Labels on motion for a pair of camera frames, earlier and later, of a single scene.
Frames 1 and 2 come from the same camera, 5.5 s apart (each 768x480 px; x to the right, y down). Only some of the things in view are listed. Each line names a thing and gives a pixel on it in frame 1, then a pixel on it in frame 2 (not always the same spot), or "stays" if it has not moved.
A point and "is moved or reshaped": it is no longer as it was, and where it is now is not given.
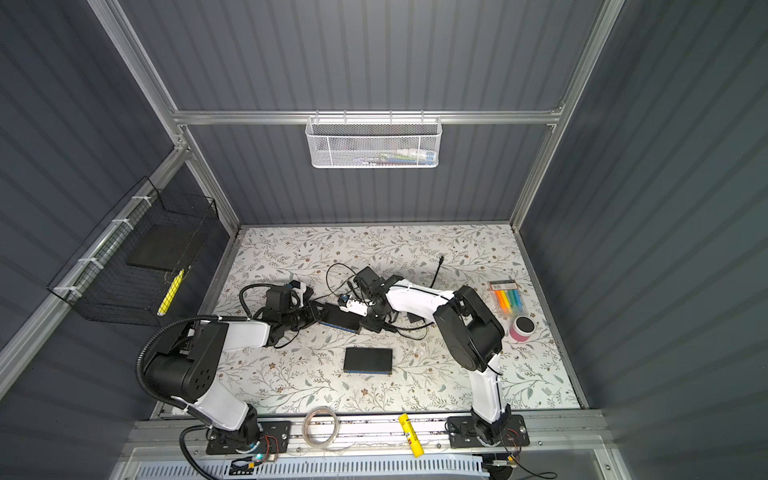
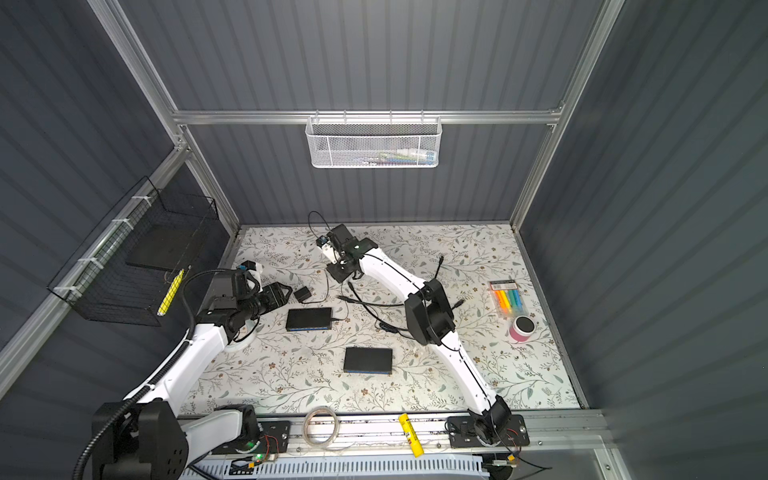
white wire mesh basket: (373, 142) stays
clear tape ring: (305, 426) stays
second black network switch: (368, 360) stays
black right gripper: (375, 326) → (332, 270)
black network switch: (333, 315) is moved or reshaped
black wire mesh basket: (126, 268) stays
